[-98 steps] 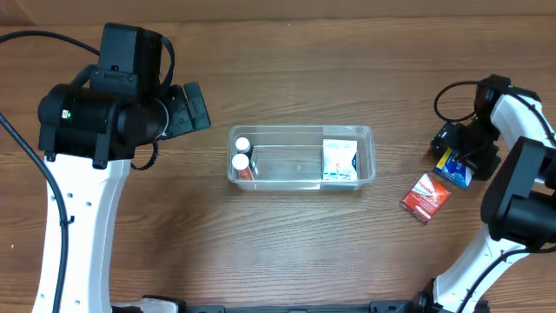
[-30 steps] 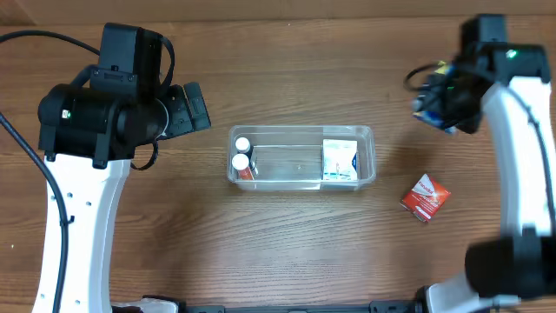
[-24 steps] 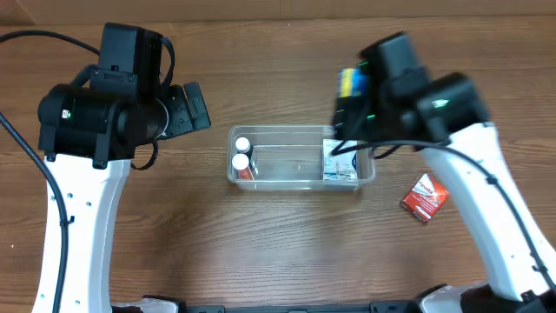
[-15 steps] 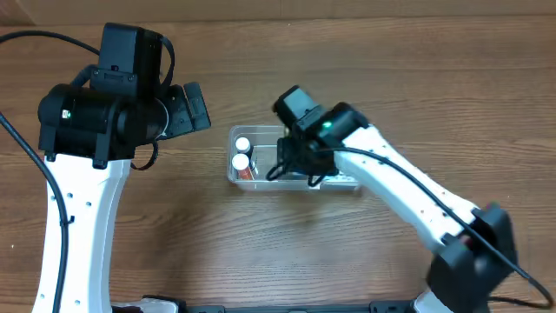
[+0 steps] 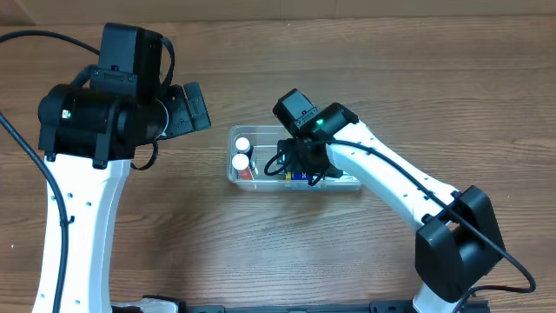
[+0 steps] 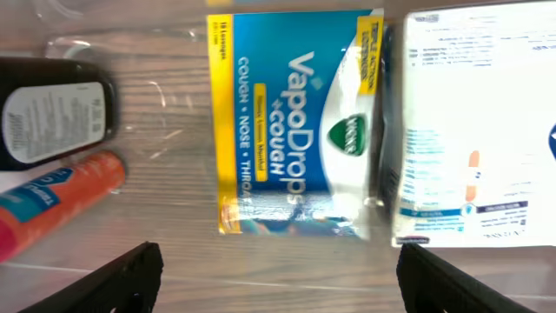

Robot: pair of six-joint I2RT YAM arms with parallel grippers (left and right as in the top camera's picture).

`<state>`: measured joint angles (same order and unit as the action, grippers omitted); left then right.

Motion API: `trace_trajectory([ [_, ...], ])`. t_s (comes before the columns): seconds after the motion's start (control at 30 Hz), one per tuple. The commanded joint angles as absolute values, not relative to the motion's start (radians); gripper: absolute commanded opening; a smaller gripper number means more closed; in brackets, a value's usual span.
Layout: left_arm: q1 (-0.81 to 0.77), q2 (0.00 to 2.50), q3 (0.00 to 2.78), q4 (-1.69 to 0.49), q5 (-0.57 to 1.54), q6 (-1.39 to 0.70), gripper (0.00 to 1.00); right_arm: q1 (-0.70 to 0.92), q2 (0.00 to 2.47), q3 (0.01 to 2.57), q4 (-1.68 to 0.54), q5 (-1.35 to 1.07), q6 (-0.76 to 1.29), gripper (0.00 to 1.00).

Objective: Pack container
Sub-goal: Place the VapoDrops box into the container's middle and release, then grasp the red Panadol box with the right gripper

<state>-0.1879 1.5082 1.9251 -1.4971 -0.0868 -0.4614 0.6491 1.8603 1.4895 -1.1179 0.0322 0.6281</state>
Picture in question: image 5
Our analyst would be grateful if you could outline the black bottle white cap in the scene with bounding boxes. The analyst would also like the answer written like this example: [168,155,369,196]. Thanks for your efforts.
[235,137,254,158]

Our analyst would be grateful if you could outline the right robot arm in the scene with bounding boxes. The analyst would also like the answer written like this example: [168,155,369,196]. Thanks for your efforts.
[273,100,505,312]

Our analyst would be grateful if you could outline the clear plastic container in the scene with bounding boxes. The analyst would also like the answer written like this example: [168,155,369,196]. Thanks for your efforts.
[227,125,361,192]

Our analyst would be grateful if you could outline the blue yellow medicine box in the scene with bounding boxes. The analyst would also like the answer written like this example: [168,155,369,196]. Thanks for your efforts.
[285,171,309,181]

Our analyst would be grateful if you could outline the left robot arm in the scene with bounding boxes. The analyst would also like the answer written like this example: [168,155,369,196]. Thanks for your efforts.
[32,83,210,312]

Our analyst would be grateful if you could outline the orange tube white cap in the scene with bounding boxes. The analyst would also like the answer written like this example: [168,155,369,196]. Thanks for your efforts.
[232,153,255,181]

